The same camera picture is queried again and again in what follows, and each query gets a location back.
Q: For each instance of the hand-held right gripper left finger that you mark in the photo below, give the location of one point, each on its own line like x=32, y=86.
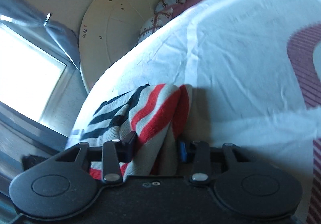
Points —
x=129, y=147

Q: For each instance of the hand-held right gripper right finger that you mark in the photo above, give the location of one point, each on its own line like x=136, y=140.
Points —
x=183, y=151

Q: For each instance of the white black red striped sweater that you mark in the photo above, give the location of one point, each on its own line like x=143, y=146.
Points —
x=150, y=118

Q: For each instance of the beige round headboard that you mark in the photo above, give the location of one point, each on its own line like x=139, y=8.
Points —
x=112, y=25

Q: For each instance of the bright window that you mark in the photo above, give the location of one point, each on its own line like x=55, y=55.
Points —
x=27, y=73

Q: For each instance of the grey curtain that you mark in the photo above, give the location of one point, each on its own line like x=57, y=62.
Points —
x=62, y=35

